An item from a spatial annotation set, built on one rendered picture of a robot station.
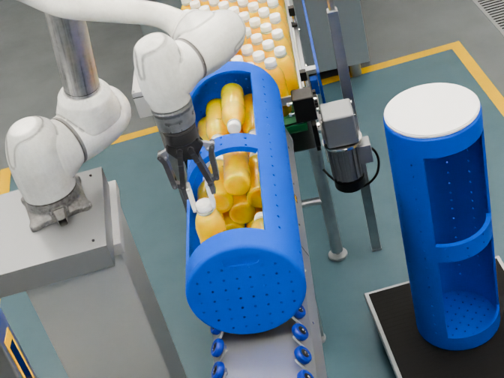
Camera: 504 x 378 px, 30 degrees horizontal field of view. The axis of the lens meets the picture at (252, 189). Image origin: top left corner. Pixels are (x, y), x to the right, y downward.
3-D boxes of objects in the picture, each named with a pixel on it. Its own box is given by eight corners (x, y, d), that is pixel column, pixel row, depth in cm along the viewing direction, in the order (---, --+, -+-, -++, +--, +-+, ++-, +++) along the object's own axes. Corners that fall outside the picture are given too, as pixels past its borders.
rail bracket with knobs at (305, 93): (292, 128, 307) (286, 102, 301) (290, 117, 313) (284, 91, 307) (322, 122, 306) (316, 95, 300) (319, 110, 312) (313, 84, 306)
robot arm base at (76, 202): (34, 241, 258) (27, 225, 255) (21, 200, 276) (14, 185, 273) (96, 215, 262) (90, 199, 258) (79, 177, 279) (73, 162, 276)
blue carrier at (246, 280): (196, 343, 230) (175, 254, 213) (196, 145, 300) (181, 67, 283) (312, 328, 228) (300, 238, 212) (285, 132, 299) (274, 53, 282)
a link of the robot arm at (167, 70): (169, 120, 196) (212, 88, 203) (148, 56, 187) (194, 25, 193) (136, 109, 203) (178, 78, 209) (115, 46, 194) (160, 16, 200)
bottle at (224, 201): (202, 209, 248) (202, 169, 263) (226, 217, 250) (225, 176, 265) (213, 189, 244) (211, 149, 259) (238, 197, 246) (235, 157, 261)
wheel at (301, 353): (293, 360, 216) (299, 355, 216) (292, 346, 220) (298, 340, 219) (308, 368, 218) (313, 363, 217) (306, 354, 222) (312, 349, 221)
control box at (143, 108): (139, 118, 314) (130, 92, 307) (142, 88, 330) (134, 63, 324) (169, 112, 313) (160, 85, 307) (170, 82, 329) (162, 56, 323)
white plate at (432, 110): (367, 127, 274) (367, 130, 274) (455, 142, 258) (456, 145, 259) (409, 77, 290) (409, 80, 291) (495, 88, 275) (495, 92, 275)
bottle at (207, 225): (203, 273, 230) (184, 215, 219) (217, 254, 235) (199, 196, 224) (228, 278, 227) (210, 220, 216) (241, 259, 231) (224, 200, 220)
